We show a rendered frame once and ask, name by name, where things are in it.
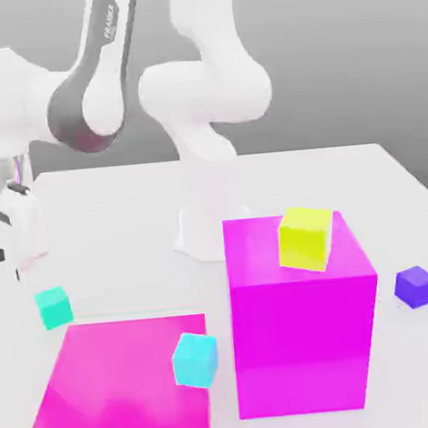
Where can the small green cube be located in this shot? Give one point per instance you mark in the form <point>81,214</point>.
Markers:
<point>54,308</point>

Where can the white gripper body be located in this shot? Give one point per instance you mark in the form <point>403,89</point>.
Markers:
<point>21,223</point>

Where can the small yellow cube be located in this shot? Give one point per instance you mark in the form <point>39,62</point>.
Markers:
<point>304,242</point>

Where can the small purple cube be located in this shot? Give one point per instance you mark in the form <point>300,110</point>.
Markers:
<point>414,288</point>

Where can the large pink box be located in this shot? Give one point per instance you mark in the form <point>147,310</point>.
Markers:
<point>116,390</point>

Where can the small cyan cube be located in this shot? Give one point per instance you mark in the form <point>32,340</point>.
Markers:
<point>194,362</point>

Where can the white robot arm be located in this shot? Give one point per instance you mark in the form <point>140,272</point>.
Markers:
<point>207,90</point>

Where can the large magenta box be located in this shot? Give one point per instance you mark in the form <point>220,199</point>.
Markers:
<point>301,338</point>

